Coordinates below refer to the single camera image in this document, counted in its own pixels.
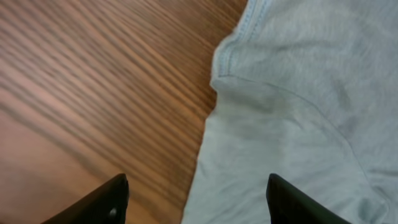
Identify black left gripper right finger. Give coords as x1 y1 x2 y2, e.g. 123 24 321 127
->
266 174 349 224

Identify light blue polo shirt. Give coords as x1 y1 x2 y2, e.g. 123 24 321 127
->
182 0 397 223

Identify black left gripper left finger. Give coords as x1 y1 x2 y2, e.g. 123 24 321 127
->
44 174 129 224

